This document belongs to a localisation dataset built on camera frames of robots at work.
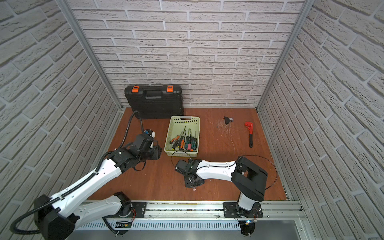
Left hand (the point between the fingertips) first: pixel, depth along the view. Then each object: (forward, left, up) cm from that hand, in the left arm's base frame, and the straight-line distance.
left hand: (161, 147), depth 78 cm
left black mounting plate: (-27, +10, -16) cm, 33 cm away
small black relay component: (+31, -43, -14) cm, 55 cm away
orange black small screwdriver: (+10, -10, -13) cm, 19 cm away
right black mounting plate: (-27, -37, -16) cm, 48 cm away
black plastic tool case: (+33, +8, +3) cm, 34 cm away
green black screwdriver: (+14, -13, -14) cm, 24 cm away
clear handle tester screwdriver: (-17, -18, -16) cm, 30 cm away
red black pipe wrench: (+26, -59, -14) cm, 66 cm away
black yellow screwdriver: (+10, -5, -15) cm, 19 cm away
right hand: (-14, -18, -17) cm, 28 cm away
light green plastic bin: (+17, -10, -15) cm, 25 cm away
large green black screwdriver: (+11, -18, -12) cm, 24 cm away
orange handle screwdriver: (+14, -4, -14) cm, 20 cm away
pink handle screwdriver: (+7, -14, -12) cm, 20 cm away
